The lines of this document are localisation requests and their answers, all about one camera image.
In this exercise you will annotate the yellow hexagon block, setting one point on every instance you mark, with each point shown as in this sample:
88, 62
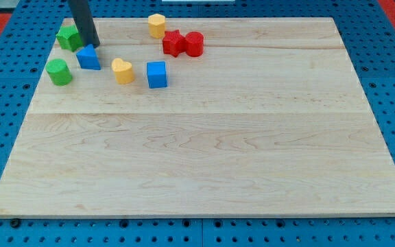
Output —
157, 25

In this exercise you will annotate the yellow heart block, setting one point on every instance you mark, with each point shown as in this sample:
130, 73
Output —
123, 71

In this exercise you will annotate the red star block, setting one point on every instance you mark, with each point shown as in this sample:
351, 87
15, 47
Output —
173, 43

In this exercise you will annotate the blue cube block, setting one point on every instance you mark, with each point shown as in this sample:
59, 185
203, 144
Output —
156, 74

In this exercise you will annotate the red cylinder block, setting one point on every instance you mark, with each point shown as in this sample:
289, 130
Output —
194, 44

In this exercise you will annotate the light wooden board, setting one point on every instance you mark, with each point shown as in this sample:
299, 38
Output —
271, 121

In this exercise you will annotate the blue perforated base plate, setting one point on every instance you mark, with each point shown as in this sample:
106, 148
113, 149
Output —
25, 45

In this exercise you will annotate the blue triangle block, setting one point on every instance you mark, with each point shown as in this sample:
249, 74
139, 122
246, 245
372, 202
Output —
87, 58

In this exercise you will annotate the green star block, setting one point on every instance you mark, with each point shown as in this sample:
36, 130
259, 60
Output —
69, 38

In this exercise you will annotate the green cylinder block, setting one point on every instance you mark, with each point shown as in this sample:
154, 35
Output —
58, 72

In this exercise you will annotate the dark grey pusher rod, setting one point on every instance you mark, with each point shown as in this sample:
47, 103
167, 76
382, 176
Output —
84, 22

